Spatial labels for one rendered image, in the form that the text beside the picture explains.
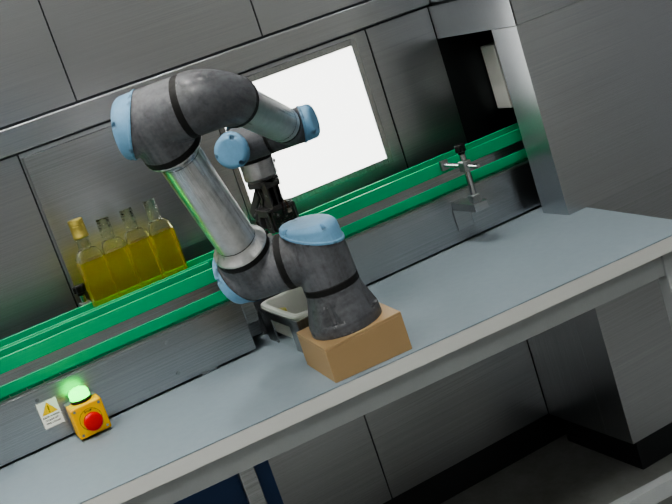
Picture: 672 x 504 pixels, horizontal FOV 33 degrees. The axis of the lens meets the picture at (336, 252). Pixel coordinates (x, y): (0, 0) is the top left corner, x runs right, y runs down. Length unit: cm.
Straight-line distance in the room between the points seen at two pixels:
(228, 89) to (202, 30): 87
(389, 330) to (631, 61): 111
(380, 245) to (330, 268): 61
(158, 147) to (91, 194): 73
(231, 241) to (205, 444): 39
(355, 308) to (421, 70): 103
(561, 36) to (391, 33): 47
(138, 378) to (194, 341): 15
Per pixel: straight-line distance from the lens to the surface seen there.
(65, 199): 273
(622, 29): 300
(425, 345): 228
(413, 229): 285
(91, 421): 242
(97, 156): 274
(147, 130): 201
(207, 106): 198
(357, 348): 224
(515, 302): 237
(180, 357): 255
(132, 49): 280
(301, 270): 222
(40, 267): 276
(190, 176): 209
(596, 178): 295
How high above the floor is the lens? 150
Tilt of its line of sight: 13 degrees down
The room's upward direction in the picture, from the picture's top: 18 degrees counter-clockwise
